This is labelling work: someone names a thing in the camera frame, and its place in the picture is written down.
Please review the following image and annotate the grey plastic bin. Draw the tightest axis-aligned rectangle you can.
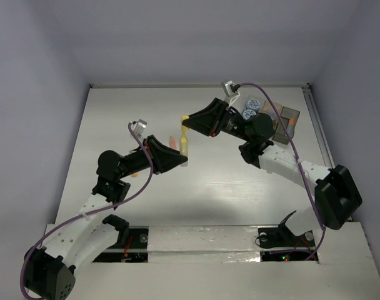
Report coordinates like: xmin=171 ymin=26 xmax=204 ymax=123
xmin=272 ymin=106 xmax=300 ymax=145

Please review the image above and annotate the pink pencil-shaped highlighter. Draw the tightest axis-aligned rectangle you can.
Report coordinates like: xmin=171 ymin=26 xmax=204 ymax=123
xmin=169 ymin=136 xmax=178 ymax=150

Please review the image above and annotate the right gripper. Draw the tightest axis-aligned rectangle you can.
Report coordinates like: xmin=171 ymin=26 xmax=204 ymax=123
xmin=181 ymin=97 xmax=252 ymax=142

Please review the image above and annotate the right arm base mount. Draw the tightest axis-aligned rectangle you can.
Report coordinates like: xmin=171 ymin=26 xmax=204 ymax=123
xmin=254 ymin=226 xmax=319 ymax=262

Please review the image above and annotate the clear plastic bin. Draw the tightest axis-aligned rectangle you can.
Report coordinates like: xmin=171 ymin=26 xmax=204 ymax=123
xmin=241 ymin=97 xmax=265 ymax=120

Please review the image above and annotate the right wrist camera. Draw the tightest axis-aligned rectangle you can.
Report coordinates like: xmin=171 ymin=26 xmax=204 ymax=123
xmin=221 ymin=81 xmax=241 ymax=107

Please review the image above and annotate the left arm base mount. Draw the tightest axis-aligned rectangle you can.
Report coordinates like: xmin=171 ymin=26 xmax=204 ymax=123
xmin=94 ymin=227 xmax=149 ymax=263

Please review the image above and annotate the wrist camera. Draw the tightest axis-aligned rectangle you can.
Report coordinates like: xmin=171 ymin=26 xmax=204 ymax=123
xmin=130 ymin=119 xmax=147 ymax=139
xmin=221 ymin=81 xmax=241 ymax=107

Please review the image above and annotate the blue lid jar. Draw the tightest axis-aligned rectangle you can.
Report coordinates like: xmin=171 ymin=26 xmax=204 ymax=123
xmin=242 ymin=109 xmax=257 ymax=120
xmin=245 ymin=98 xmax=261 ymax=113

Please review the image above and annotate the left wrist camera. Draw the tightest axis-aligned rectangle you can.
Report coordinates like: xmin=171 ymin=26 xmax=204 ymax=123
xmin=130 ymin=119 xmax=147 ymax=139

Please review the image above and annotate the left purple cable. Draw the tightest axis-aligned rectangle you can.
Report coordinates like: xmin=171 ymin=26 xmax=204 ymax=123
xmin=19 ymin=121 xmax=154 ymax=298

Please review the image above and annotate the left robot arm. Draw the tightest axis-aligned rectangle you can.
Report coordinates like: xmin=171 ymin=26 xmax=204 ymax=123
xmin=20 ymin=135 xmax=188 ymax=299

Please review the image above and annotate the amber plastic bin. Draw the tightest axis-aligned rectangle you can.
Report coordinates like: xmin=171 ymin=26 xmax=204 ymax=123
xmin=259 ymin=100 xmax=283 ymax=126

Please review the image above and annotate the yellow pencil-shaped highlighter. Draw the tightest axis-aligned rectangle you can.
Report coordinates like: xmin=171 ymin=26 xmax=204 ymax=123
xmin=179 ymin=116 xmax=189 ymax=157

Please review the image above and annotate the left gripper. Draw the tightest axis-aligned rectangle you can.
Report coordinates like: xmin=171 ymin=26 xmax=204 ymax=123
xmin=117 ymin=135 xmax=187 ymax=179

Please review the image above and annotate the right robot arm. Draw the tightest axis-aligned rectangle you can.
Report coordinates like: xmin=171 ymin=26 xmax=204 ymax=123
xmin=182 ymin=98 xmax=363 ymax=245

